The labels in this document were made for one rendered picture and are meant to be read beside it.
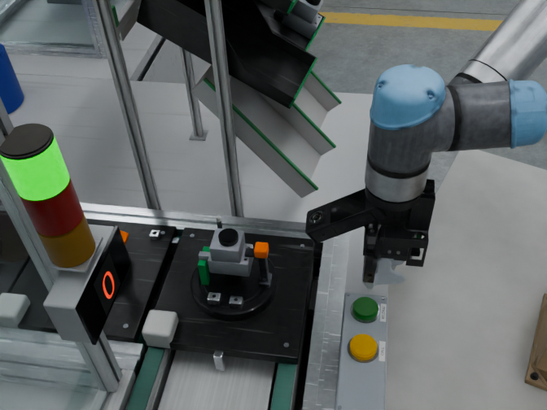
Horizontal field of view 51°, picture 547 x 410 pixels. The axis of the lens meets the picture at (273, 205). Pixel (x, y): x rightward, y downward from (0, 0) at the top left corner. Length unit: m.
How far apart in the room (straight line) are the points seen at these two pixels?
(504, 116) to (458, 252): 0.55
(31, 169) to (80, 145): 0.94
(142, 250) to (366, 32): 2.84
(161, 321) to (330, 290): 0.28
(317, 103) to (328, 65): 2.10
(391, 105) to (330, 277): 0.44
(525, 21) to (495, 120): 0.21
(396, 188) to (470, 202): 0.61
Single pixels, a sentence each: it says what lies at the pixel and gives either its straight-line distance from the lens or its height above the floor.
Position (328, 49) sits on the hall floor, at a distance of 3.51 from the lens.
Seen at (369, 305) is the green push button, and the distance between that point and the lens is 0.94.
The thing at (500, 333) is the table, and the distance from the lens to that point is 1.09.
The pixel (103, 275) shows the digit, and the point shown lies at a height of 1.22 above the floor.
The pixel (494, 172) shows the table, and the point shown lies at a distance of 1.38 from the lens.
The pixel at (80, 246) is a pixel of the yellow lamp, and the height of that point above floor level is 1.28.
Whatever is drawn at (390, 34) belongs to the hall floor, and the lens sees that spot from 3.69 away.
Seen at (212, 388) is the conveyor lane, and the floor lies 0.92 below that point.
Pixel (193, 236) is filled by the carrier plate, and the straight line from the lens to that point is 1.04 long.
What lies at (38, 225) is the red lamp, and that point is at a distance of 0.62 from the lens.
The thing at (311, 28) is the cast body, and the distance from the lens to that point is 1.11.
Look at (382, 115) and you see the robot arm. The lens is 0.64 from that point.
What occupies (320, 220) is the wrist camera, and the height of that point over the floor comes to 1.17.
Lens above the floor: 1.73
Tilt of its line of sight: 45 degrees down
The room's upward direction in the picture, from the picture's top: 3 degrees counter-clockwise
